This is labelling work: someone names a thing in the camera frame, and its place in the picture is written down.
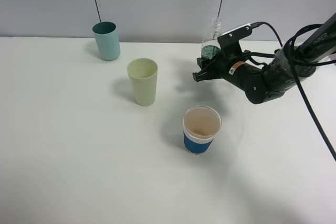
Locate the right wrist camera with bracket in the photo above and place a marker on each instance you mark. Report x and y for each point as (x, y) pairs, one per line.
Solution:
(229, 40)

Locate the clear bottle with green label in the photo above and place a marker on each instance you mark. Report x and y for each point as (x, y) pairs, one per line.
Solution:
(210, 46)

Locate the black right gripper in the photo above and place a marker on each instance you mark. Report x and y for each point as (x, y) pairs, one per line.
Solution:
(232, 68)

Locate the cup with blue sleeve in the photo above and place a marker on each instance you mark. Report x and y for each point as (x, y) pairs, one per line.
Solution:
(200, 126)

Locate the pale green plastic cup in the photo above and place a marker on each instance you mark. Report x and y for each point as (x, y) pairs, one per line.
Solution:
(142, 74)

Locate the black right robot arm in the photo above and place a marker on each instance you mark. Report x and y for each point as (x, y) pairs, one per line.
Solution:
(264, 77)

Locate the teal plastic cup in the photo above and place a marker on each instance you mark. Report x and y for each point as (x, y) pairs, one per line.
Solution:
(107, 40)

